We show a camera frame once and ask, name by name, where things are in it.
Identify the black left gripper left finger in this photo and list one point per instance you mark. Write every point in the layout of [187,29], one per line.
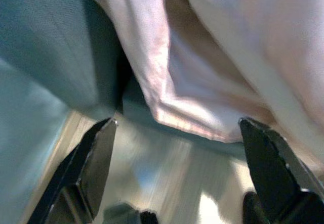
[83,173]

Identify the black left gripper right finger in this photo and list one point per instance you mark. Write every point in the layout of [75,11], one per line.
[276,173]

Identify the pink pillow with orange patches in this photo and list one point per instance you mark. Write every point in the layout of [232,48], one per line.
[202,82]

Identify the blue upholstered headboard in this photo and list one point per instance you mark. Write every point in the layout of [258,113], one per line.
[50,44]

